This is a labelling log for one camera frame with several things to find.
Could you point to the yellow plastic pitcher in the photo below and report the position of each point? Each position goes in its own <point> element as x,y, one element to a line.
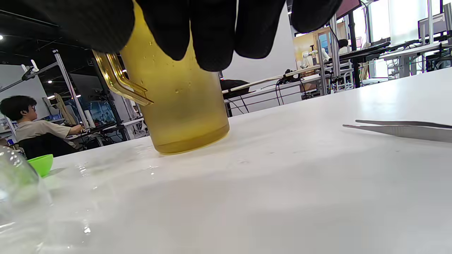
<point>183,106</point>

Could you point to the black office chair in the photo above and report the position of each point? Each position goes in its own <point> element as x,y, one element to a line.
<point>42,146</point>

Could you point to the green plastic bowl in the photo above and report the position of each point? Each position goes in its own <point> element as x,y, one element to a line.
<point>42,164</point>

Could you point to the aluminium camera stand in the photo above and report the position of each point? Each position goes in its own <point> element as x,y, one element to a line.
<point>67,81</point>

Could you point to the person's right hand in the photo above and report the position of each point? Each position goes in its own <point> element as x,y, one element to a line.
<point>212,31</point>

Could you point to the metal tweezers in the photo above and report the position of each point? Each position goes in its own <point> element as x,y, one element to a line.
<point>406,132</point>

